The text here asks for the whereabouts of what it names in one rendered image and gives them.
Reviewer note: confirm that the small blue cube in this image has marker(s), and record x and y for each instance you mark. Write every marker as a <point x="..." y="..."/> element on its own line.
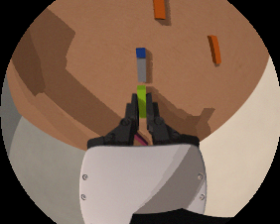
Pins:
<point x="140" y="52"/>

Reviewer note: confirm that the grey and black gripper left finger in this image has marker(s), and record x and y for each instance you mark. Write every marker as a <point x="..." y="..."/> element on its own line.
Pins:
<point x="123" y="134"/>

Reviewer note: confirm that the lime green rod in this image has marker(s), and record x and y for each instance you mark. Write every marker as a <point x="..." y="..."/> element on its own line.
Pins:
<point x="141" y="93"/>

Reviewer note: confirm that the dark pink rod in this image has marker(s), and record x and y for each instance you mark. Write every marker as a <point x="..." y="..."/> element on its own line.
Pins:
<point x="141" y="140"/>

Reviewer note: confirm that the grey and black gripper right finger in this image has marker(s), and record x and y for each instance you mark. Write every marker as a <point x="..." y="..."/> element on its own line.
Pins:
<point x="162" y="134"/>

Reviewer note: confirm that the orange rod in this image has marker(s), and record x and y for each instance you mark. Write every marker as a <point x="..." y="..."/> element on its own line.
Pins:
<point x="214" y="48"/>
<point x="159" y="9"/>

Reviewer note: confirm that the grey rod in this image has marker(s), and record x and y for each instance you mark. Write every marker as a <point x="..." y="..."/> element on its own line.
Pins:
<point x="141" y="69"/>

